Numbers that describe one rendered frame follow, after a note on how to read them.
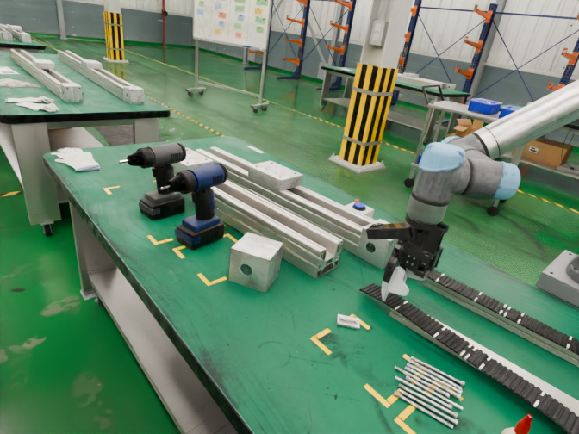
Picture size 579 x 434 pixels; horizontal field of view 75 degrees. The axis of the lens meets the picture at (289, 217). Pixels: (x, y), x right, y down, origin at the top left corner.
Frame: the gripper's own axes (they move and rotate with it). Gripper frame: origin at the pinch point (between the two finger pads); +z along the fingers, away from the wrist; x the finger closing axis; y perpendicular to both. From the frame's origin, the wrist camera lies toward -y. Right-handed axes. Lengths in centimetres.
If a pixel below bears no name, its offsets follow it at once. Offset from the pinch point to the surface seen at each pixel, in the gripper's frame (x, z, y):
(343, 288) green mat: -2.6, 5.5, -11.0
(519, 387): -4.2, 2.1, 30.4
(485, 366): -4.0, 2.3, 24.0
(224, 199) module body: -6, -2, -56
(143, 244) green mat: -32, 5, -57
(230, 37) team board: 362, -20, -509
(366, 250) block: 13.4, 2.2, -15.0
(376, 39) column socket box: 300, -49, -201
